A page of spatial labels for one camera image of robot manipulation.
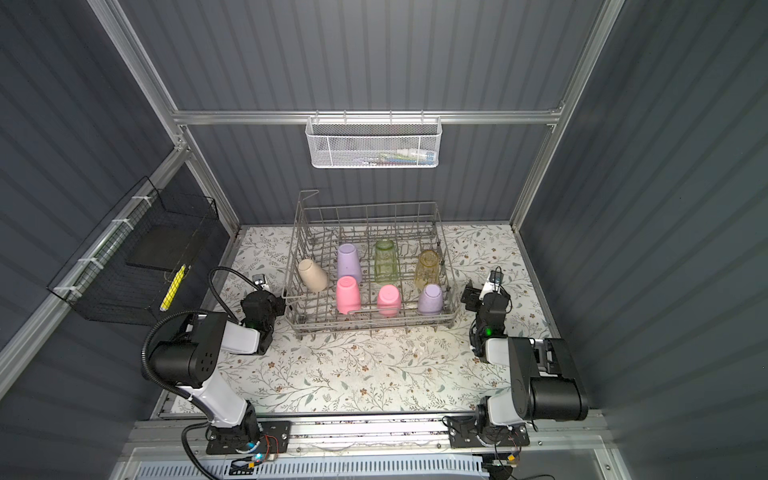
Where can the yellow brush in basket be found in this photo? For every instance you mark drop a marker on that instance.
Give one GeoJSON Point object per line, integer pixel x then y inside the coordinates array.
{"type": "Point", "coordinates": [173, 288]}

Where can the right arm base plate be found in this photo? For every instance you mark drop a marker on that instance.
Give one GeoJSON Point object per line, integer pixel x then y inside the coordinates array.
{"type": "Point", "coordinates": [465, 432]}

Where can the black wire wall basket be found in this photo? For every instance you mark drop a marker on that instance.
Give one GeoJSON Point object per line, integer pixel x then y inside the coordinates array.
{"type": "Point", "coordinates": [124, 275]}

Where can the pink plastic cup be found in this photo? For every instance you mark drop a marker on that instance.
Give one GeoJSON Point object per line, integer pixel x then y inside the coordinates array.
{"type": "Point", "coordinates": [348, 297]}
{"type": "Point", "coordinates": [389, 301]}

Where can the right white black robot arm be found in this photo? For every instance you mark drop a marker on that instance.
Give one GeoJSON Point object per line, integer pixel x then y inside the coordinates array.
{"type": "Point", "coordinates": [544, 383]}

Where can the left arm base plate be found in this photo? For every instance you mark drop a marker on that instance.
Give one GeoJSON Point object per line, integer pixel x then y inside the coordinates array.
{"type": "Point", "coordinates": [264, 437]}

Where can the beige plastic cup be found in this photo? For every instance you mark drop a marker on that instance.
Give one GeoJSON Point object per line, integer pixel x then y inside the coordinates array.
{"type": "Point", "coordinates": [313, 275]}

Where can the white mesh wall basket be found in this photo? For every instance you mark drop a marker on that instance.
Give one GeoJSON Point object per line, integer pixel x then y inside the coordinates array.
{"type": "Point", "coordinates": [337, 143]}

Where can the large purple plastic cup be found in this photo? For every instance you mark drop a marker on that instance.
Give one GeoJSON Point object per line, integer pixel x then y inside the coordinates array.
{"type": "Point", "coordinates": [348, 262]}

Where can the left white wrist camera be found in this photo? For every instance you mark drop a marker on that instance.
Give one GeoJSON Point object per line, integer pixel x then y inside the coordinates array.
{"type": "Point", "coordinates": [260, 280]}

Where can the small purple plastic cup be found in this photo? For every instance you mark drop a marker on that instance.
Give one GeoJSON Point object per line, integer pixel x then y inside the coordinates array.
{"type": "Point", "coordinates": [431, 300]}

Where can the tubes in white basket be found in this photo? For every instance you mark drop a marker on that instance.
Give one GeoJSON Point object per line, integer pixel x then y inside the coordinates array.
{"type": "Point", "coordinates": [402, 157]}

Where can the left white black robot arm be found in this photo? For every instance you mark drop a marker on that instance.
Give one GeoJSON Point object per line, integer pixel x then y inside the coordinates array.
{"type": "Point", "coordinates": [180, 354]}

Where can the aluminium front rail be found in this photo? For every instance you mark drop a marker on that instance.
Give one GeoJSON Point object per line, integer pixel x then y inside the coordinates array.
{"type": "Point", "coordinates": [369, 434]}

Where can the yellow transparent glass cup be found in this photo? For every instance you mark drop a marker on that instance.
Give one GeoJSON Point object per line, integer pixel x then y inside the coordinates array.
{"type": "Point", "coordinates": [427, 270]}

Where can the green transparent glass cup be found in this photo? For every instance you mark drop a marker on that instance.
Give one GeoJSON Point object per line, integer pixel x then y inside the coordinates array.
{"type": "Point", "coordinates": [386, 264]}

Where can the grey wire dish rack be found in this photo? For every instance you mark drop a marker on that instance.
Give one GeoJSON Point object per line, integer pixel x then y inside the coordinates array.
{"type": "Point", "coordinates": [319, 230]}

